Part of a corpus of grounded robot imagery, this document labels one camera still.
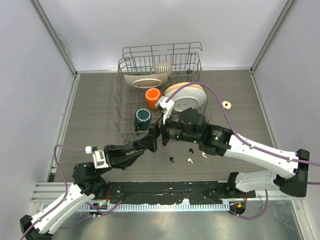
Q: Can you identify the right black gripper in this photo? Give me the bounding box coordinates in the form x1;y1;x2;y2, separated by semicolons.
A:
137;110;200;153

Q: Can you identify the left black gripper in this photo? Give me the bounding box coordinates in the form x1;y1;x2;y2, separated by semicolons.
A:
95;143;144;177

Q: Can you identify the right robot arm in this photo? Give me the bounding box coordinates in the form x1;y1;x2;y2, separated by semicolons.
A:
133;108;310;198

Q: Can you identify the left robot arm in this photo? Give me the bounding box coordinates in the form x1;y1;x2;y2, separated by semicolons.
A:
20;144;146;240

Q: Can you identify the cream square earbud case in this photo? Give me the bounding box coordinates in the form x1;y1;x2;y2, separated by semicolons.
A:
222;101;232;110

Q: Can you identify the dark green ceramic mug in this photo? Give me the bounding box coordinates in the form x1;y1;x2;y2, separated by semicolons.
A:
133;108;152;132

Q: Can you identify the orange ceramic mug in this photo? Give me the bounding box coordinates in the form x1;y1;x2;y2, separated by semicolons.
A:
145;88;162;110

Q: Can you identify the beige ceramic plate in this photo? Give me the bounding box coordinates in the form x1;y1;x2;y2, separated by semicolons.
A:
164;82;204;96

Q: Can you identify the cream oval dish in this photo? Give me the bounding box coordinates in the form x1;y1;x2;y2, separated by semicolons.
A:
123;72;168;89

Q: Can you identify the striped grey white cup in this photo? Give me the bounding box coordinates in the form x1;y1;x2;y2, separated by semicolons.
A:
150;62;173;77

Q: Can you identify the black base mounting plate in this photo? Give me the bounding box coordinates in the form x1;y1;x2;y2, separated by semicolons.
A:
107;181;256;205

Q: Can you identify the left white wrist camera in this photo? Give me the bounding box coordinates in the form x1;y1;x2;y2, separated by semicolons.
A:
85;146;111;169

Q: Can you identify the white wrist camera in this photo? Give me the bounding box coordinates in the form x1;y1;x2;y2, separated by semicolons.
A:
155;96;175;125
85;146;111;169

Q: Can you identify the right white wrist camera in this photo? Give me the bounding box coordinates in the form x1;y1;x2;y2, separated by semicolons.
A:
155;96;175;125

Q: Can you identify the white plate with foot ring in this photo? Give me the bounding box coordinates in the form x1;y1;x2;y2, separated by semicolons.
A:
171;87;207;112

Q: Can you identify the grey wire dish rack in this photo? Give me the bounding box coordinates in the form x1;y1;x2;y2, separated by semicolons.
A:
113;41;203;144

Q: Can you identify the white perforated cable rail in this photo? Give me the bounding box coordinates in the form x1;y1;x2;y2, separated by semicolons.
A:
77;201;231;212

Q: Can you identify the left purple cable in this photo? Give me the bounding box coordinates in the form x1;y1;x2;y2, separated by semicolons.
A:
19;144;123;240

